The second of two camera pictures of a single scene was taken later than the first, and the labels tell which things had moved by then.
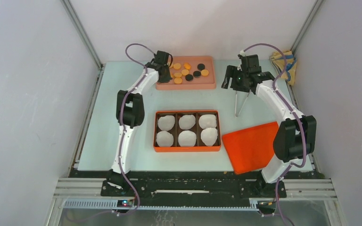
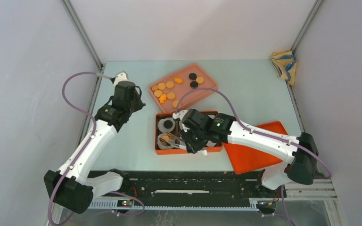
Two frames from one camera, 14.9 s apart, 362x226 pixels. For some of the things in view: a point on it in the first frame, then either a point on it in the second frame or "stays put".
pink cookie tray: x=194 y=72 to x=167 y=92
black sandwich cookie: x=201 y=67 to x=192 y=76
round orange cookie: x=177 y=80 to x=166 y=137
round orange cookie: x=204 y=72 to x=200 y=79
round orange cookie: x=177 y=66 to x=169 y=84
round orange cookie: x=185 y=71 to x=175 y=103
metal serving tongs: x=235 y=103 to x=174 y=141
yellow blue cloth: x=277 y=58 stays put
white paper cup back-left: x=166 y=123 stays put
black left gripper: x=166 y=79 to x=140 y=104
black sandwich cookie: x=189 y=77 to x=168 y=124
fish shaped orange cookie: x=187 y=66 to x=178 y=80
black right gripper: x=236 y=70 to x=192 y=149
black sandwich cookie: x=197 y=74 to x=193 y=84
